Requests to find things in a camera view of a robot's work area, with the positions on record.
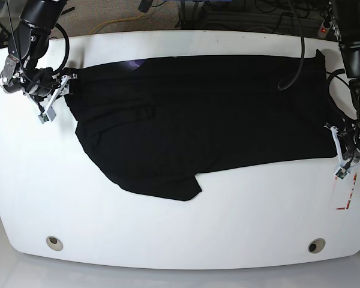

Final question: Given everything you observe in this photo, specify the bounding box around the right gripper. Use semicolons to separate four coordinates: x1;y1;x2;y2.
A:
0;55;63;102

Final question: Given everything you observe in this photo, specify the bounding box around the power strip with red switch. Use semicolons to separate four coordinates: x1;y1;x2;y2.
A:
317;12;332;39

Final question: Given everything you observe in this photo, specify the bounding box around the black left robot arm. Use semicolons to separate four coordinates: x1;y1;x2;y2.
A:
329;1;360;162

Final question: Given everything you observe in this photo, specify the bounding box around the left table cable grommet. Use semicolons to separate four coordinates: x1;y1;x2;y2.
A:
46;236;64;251

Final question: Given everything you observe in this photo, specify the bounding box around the yellow cable on floor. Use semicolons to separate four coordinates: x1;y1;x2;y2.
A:
91;5;148;35

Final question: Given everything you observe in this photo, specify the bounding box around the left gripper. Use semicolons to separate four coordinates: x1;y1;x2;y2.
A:
340;121;360;163

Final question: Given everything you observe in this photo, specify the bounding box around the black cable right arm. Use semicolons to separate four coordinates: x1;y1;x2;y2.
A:
52;23;71;76

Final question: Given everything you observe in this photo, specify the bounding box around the red tape rectangle marking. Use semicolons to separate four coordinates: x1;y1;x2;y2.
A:
331;172;358;211

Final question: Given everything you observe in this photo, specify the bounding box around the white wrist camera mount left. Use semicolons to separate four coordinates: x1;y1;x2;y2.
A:
325;123;360;179

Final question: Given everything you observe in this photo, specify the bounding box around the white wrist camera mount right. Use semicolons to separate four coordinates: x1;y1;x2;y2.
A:
25;73;78;124

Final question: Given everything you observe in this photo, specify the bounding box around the black graphic T-shirt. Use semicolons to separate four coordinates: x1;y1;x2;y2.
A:
65;52;344;201

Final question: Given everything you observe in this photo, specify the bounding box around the right table cable grommet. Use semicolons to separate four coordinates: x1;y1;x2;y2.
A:
308;238;326;254

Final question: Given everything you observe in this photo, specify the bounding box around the table cable grommet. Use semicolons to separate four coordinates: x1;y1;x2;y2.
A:
308;238;326;254
46;236;64;251

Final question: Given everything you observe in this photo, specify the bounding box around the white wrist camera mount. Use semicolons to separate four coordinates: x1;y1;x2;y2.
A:
325;123;360;179
25;73;78;124

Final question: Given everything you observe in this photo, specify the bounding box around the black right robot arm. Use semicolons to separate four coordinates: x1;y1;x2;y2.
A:
0;1;70;103

